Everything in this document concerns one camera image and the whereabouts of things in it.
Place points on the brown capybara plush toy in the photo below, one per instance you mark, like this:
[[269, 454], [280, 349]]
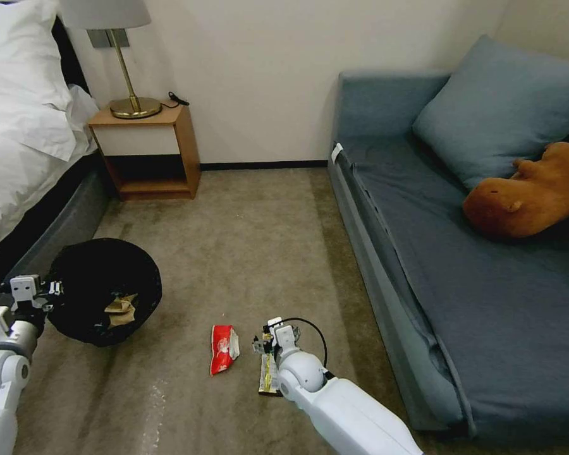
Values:
[[526, 199]]

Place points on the brass table lamp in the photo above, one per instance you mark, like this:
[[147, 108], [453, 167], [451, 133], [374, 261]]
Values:
[[123, 57]]

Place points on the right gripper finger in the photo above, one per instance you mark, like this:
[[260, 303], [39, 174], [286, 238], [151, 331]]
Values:
[[258, 346], [267, 336]]

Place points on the yellow green wrapper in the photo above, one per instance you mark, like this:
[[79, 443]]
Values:
[[267, 378]]

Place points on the blue sofa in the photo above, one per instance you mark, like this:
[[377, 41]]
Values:
[[455, 294]]

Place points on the white bed duvet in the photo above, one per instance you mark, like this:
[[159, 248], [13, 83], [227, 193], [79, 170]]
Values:
[[23, 189]]

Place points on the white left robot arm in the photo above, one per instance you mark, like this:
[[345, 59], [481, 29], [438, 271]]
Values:
[[0, 379]]

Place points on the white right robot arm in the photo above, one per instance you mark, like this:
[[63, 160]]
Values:
[[341, 407]]

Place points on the white pillow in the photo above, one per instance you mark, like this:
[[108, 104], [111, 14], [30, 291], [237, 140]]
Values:
[[19, 71]]

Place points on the red snack packet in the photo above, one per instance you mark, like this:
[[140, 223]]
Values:
[[222, 350]]

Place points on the grey bed base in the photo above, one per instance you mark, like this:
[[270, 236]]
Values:
[[61, 213]]

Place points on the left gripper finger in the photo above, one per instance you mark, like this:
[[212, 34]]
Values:
[[53, 287], [45, 308]]

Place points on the black headboard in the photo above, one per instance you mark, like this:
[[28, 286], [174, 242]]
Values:
[[71, 61]]

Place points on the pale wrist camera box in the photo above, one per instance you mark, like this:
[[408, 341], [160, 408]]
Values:
[[274, 322], [25, 287]]

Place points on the white sofa tag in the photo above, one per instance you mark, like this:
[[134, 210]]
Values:
[[336, 151]]

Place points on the black round trash bin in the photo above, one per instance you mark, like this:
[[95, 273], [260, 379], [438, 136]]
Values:
[[95, 270]]

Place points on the wooden nightstand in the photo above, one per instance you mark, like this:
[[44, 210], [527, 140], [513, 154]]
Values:
[[142, 147]]

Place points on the blue cushion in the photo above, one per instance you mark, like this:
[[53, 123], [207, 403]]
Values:
[[493, 109]]

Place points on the black skirting board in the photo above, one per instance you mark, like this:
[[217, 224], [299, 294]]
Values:
[[265, 165]]

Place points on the grey wall switch plate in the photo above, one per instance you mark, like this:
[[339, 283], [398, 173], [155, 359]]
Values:
[[102, 39]]

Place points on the crumpled brown paper scrap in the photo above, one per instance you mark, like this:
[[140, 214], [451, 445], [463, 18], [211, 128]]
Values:
[[121, 309]]

